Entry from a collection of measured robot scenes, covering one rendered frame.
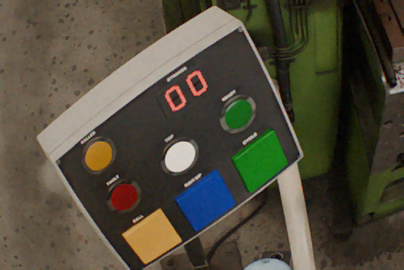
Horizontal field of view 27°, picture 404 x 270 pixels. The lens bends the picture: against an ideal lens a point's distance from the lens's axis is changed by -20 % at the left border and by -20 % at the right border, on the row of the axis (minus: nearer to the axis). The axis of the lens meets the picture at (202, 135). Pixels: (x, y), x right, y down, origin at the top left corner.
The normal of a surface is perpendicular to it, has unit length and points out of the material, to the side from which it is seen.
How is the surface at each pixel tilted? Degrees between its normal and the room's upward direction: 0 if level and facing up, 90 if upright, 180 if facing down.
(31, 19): 0
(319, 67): 90
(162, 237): 60
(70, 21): 0
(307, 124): 90
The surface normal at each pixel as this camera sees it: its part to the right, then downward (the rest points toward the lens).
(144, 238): 0.48, 0.43
